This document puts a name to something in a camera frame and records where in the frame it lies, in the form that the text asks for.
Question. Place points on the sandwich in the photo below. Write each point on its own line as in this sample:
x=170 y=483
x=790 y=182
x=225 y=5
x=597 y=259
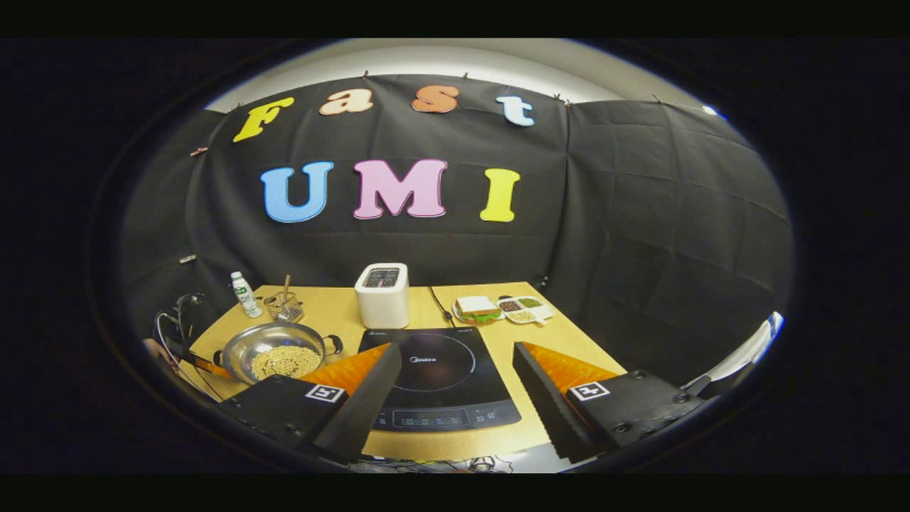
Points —
x=476 y=306

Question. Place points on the black backdrop cloth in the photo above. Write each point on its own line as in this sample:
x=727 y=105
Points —
x=640 y=249

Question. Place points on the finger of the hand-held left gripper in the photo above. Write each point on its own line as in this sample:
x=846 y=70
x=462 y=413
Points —
x=210 y=364

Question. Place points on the white divided dish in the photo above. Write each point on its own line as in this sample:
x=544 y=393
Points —
x=526 y=309

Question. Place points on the white toaster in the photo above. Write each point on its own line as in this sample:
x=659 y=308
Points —
x=382 y=306

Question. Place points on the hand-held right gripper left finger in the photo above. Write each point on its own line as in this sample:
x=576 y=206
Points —
x=370 y=405

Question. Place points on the pile of yellow soybeans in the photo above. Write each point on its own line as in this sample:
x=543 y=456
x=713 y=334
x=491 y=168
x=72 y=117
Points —
x=284 y=361

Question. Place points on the black induction cooktop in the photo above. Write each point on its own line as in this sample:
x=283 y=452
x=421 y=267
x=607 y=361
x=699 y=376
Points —
x=441 y=398

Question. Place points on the white bottle with green label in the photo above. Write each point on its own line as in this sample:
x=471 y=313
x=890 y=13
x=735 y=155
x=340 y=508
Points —
x=247 y=299

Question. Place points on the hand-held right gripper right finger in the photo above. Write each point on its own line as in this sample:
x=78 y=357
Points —
x=544 y=405

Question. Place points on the white plate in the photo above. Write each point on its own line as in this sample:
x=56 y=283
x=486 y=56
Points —
x=460 y=318

